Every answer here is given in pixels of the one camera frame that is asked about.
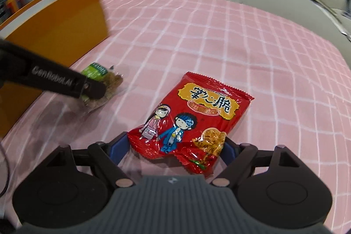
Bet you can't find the green nut snack bag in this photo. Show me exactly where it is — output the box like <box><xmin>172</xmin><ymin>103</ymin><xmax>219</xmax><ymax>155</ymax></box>
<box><xmin>81</xmin><ymin>62</ymin><xmax>123</xmax><ymax>111</ymax></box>

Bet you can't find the red snack bag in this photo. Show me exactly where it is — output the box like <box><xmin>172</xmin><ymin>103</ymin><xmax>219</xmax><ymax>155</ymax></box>
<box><xmin>127</xmin><ymin>72</ymin><xmax>254</xmax><ymax>176</ymax></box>

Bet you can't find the orange cardboard box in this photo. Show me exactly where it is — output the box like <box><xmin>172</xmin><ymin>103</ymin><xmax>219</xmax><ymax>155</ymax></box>
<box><xmin>0</xmin><ymin>0</ymin><xmax>111</xmax><ymax>138</ymax></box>

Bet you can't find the pink checkered tablecloth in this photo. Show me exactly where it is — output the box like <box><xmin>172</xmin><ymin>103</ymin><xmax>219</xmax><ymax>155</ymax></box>
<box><xmin>1</xmin><ymin>0</ymin><xmax>350</xmax><ymax>233</ymax></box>

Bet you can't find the book on sofa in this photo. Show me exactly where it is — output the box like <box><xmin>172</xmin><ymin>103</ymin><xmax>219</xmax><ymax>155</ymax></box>
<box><xmin>311</xmin><ymin>0</ymin><xmax>350</xmax><ymax>41</ymax></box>

